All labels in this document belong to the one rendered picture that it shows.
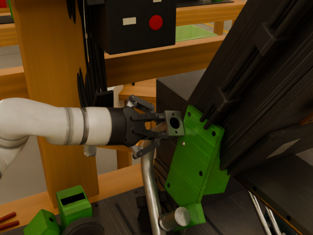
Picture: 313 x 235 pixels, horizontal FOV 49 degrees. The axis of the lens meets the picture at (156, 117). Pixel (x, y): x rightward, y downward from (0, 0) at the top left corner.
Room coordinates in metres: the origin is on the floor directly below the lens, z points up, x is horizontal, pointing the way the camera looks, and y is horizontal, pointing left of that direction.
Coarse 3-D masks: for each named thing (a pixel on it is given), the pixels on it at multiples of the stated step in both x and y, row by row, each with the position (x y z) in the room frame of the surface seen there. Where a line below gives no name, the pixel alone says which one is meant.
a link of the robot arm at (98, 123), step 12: (84, 108) 0.57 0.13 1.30; (96, 108) 0.57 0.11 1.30; (84, 120) 0.54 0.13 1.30; (96, 120) 0.55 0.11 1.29; (108, 120) 0.56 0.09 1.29; (84, 132) 0.53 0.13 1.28; (96, 132) 0.54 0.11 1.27; (108, 132) 0.55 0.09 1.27; (84, 144) 0.54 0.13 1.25; (96, 144) 0.54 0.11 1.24
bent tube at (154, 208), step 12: (168, 120) 0.63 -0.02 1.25; (180, 120) 0.64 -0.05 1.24; (168, 132) 0.61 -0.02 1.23; (180, 132) 0.62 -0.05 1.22; (144, 144) 0.68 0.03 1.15; (144, 156) 0.67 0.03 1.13; (144, 168) 0.65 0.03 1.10; (144, 180) 0.63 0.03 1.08; (156, 192) 0.61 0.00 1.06; (156, 204) 0.59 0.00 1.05; (156, 216) 0.57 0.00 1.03; (156, 228) 0.55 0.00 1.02
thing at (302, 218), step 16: (288, 160) 0.65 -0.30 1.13; (240, 176) 0.60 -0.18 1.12; (256, 176) 0.59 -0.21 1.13; (272, 176) 0.59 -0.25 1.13; (288, 176) 0.59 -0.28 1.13; (304, 176) 0.59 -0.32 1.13; (256, 192) 0.55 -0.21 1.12; (272, 192) 0.54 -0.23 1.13; (288, 192) 0.54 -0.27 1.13; (304, 192) 0.54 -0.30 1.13; (272, 208) 0.51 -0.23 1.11; (288, 208) 0.49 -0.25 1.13; (304, 208) 0.49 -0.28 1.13; (288, 224) 0.47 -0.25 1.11; (304, 224) 0.45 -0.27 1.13
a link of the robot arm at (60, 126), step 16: (0, 112) 0.47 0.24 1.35; (16, 112) 0.48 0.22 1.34; (32, 112) 0.50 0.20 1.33; (48, 112) 0.52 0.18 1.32; (64, 112) 0.54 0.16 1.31; (80, 112) 0.55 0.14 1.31; (0, 128) 0.46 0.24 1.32; (16, 128) 0.47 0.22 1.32; (32, 128) 0.48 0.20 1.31; (48, 128) 0.50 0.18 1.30; (64, 128) 0.51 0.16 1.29; (80, 128) 0.53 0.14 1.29; (64, 144) 0.52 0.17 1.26
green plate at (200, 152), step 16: (192, 112) 0.62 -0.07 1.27; (192, 128) 0.61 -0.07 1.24; (208, 128) 0.57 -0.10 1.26; (192, 144) 0.59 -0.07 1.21; (208, 144) 0.56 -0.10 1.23; (176, 160) 0.62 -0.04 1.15; (192, 160) 0.58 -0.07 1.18; (208, 160) 0.54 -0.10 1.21; (176, 176) 0.60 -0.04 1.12; (192, 176) 0.56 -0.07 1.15; (208, 176) 0.54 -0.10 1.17; (224, 176) 0.57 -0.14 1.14; (176, 192) 0.58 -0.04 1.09; (192, 192) 0.54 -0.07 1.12; (208, 192) 0.55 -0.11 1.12
